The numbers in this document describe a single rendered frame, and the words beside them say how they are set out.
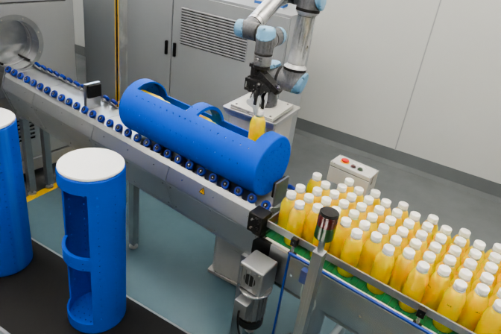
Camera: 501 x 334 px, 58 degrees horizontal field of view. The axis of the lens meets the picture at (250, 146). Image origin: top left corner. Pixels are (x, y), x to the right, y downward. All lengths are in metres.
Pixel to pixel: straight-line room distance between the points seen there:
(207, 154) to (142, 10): 2.42
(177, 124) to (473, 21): 2.99
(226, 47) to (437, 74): 1.97
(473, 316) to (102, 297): 1.56
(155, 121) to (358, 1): 2.84
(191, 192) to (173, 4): 2.17
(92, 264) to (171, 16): 2.43
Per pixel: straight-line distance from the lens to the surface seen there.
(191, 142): 2.05
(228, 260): 2.86
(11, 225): 2.68
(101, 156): 2.08
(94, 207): 1.99
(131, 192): 2.89
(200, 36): 3.85
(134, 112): 2.30
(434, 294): 1.71
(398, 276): 1.72
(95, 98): 2.82
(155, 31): 4.15
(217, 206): 2.09
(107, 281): 2.27
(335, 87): 4.76
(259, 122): 1.91
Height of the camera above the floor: 2.05
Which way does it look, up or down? 27 degrees down
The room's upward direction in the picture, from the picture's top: 8 degrees clockwise
